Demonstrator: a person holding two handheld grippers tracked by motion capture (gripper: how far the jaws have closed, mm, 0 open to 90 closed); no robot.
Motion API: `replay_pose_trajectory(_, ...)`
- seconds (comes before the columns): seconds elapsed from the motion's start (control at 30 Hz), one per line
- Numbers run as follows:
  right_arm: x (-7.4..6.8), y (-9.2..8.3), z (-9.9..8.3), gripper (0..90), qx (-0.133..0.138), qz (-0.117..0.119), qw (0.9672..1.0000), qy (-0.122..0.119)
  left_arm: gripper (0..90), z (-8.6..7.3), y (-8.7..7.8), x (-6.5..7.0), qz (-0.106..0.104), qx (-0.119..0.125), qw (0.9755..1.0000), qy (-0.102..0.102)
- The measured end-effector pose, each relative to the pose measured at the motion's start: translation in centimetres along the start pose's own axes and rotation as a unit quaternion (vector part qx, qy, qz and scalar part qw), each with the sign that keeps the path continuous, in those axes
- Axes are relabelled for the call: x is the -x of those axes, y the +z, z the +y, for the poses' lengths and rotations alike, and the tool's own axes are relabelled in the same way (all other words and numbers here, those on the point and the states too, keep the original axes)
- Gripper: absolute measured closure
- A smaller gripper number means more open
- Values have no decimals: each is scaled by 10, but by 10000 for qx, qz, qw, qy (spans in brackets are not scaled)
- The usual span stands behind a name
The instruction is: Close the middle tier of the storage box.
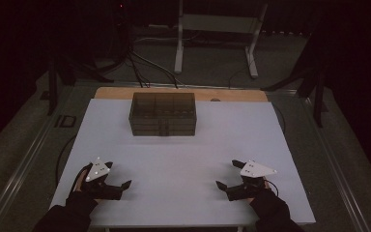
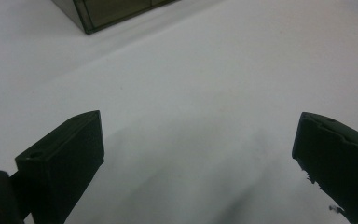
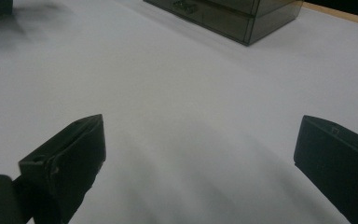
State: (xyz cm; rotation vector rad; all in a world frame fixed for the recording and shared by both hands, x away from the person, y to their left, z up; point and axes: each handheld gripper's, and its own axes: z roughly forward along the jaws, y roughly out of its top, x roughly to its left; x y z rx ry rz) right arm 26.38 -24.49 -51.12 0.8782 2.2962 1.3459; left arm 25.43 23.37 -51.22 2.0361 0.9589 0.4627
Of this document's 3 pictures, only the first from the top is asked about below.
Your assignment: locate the white metal stand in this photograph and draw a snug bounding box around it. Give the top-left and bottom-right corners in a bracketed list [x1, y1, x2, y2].
[173, 0, 269, 79]

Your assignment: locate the black floor socket plate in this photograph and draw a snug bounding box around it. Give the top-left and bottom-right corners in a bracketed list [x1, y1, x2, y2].
[54, 114, 77, 129]

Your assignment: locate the long aluminium rail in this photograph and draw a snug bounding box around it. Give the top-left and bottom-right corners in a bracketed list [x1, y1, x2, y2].
[299, 96, 371, 232]
[0, 86, 75, 232]

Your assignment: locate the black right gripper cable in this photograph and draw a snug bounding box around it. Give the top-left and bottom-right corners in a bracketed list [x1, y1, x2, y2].
[264, 179, 280, 197]

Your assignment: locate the thin black floor cable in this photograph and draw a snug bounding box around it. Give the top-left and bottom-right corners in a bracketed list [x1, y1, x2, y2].
[227, 69, 255, 90]

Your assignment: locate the person's right hand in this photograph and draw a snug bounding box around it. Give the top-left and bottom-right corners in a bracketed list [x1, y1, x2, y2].
[246, 181, 271, 205]

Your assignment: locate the wooden table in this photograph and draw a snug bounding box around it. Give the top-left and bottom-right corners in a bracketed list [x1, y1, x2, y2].
[94, 86, 269, 103]

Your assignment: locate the person's left hand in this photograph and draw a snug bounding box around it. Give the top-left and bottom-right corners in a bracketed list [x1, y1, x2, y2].
[71, 163, 101, 205]

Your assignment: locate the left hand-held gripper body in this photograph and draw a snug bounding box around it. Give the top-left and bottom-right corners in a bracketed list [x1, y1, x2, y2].
[82, 157, 126, 202]

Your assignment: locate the curved black floor cable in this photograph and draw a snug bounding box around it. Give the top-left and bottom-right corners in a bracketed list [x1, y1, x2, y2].
[55, 134, 78, 188]

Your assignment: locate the dark transparent drawer box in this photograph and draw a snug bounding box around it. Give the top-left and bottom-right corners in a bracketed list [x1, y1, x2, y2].
[128, 92, 198, 137]

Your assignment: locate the white board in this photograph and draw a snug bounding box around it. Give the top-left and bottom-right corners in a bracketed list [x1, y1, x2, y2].
[48, 98, 317, 228]

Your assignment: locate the black tripod stand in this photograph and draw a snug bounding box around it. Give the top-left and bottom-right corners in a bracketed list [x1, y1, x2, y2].
[260, 28, 331, 129]
[46, 47, 115, 116]

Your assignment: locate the black floor cable bundle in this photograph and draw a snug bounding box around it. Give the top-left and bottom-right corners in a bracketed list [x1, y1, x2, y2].
[127, 51, 180, 90]

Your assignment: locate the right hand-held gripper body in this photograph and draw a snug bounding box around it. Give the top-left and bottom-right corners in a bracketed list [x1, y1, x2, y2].
[224, 159, 278, 203]

